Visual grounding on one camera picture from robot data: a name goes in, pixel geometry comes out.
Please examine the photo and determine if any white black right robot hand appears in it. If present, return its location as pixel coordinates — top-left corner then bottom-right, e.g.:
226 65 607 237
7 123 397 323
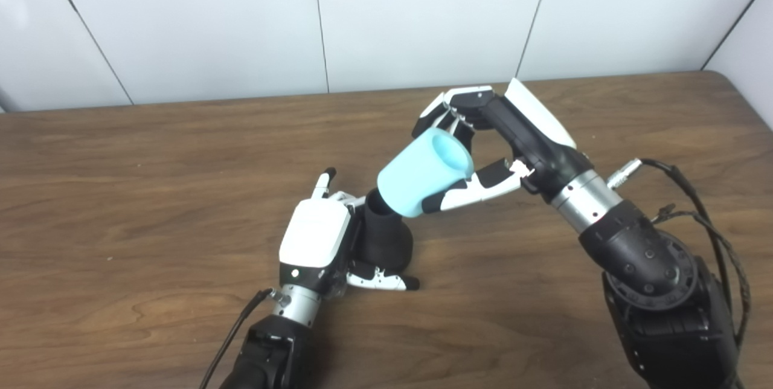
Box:
412 78 595 214

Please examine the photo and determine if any light blue cup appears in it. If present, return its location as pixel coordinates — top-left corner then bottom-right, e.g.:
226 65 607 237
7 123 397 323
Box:
377 127 475 219

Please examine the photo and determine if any black funnel-shaped nozzle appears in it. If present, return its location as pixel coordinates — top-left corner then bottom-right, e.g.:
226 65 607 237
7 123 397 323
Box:
361 188 414 274

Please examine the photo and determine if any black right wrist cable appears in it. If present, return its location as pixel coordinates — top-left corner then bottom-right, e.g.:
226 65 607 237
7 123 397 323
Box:
607 158 734 317

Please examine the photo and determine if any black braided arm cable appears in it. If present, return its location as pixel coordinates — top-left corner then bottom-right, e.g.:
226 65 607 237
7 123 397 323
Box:
652 202 752 347

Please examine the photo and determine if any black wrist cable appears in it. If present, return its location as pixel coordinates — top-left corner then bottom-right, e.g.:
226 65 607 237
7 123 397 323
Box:
607 158 734 317
199 288 290 389

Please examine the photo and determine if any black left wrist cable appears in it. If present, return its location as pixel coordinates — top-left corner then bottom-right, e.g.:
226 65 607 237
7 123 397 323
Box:
199 288 290 389

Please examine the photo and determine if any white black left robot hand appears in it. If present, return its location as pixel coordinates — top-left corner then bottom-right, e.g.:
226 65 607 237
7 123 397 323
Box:
278 167 420 300

